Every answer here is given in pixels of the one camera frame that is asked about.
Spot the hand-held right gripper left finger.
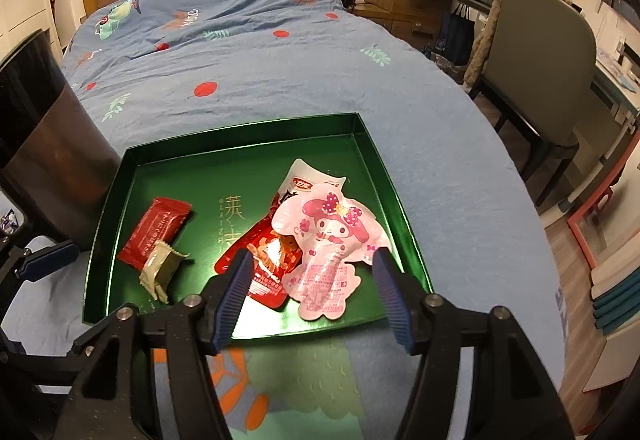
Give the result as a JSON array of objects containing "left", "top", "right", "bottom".
[{"left": 62, "top": 250, "right": 256, "bottom": 440}]

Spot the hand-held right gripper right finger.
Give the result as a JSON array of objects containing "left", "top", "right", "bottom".
[{"left": 372, "top": 247, "right": 573, "bottom": 440}]

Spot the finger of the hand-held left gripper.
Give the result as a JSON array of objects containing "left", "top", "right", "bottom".
[
  {"left": 0, "top": 241, "right": 81, "bottom": 283},
  {"left": 0, "top": 327, "right": 98, "bottom": 388}
]

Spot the long red snack packet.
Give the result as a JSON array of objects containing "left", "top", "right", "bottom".
[{"left": 214, "top": 159, "right": 348, "bottom": 309}]

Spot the olive candy wrapper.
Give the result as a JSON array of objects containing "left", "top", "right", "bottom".
[{"left": 139, "top": 241, "right": 196, "bottom": 305}]

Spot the pink cartoon snack packet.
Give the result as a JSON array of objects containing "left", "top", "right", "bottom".
[{"left": 270, "top": 182, "right": 393, "bottom": 321}]

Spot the red rectangular snack packet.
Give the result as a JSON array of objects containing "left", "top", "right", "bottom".
[{"left": 118, "top": 196, "right": 193, "bottom": 281}]

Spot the green tray box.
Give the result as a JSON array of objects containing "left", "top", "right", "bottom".
[{"left": 81, "top": 111, "right": 436, "bottom": 343}]

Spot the stack of white teal boards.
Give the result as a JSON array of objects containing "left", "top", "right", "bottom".
[{"left": 590, "top": 265, "right": 640, "bottom": 336}]

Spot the dark tote bag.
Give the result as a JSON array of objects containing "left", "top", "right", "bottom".
[{"left": 435, "top": 2, "right": 476, "bottom": 68}]

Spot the beige knitted scarf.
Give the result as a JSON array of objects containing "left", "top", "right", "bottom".
[{"left": 462, "top": 0, "right": 503, "bottom": 90}]

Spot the grey green chair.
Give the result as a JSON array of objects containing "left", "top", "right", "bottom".
[{"left": 467, "top": 0, "right": 598, "bottom": 208}]

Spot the wooden nightstand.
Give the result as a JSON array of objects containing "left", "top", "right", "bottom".
[{"left": 352, "top": 2, "right": 396, "bottom": 28}]

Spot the red wooden frame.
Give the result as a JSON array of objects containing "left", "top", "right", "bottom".
[{"left": 567, "top": 190, "right": 640, "bottom": 271}]

